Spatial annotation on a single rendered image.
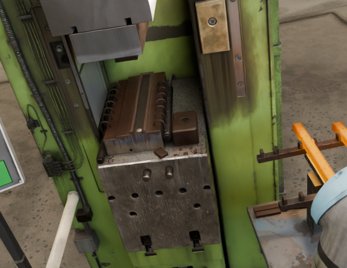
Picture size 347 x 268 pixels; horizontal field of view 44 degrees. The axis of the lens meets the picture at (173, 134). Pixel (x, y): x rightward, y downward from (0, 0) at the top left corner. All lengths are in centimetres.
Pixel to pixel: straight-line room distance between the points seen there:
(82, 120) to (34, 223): 129
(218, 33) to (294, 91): 212
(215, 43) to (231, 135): 39
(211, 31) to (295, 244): 72
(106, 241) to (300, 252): 97
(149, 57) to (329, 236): 137
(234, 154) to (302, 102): 170
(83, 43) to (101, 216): 89
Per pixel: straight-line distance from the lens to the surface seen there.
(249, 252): 212
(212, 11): 138
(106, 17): 128
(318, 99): 337
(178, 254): 179
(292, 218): 152
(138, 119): 154
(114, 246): 209
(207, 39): 141
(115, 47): 131
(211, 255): 180
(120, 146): 150
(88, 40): 131
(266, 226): 149
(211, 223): 165
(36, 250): 265
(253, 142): 168
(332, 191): 59
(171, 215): 162
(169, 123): 152
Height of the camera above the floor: 180
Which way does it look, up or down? 35 degrees down
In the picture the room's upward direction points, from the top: 12 degrees counter-clockwise
